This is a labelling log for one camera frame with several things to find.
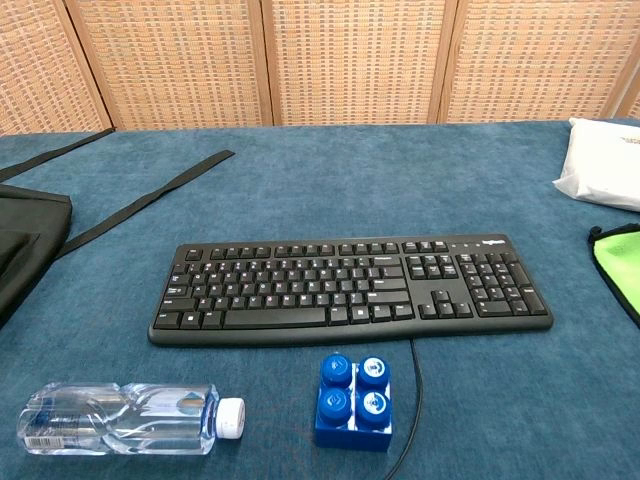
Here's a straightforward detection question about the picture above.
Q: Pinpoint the black keyboard cable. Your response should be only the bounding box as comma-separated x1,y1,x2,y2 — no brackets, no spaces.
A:
379,337,424,480

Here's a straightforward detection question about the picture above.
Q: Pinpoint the white plastic package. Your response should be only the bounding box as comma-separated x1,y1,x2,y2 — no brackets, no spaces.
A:
552,117,640,213

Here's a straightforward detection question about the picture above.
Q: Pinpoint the black bag strap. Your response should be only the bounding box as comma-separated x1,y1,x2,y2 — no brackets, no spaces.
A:
55,149,236,261
0,128,117,184

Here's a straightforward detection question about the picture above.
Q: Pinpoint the clear plastic water bottle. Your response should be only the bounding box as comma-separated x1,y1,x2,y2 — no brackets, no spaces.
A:
16,382,247,457

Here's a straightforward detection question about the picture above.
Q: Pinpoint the black fabric bag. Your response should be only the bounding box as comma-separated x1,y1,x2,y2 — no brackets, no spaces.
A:
0,182,73,329

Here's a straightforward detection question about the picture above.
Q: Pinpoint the blue table cloth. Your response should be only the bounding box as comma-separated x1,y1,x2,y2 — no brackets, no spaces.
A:
0,117,640,480

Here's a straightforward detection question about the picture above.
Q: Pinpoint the green pouch with black trim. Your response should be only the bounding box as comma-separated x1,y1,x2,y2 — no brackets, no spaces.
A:
587,222,640,325

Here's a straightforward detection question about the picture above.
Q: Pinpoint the woven rattan folding screen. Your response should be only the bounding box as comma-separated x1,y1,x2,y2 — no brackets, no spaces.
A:
0,0,640,137

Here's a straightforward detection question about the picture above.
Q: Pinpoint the blue building block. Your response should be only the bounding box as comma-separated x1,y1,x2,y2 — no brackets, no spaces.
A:
313,352,395,452

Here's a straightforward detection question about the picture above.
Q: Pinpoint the black computer keyboard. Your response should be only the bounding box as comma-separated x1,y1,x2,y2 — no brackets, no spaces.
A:
147,233,555,348

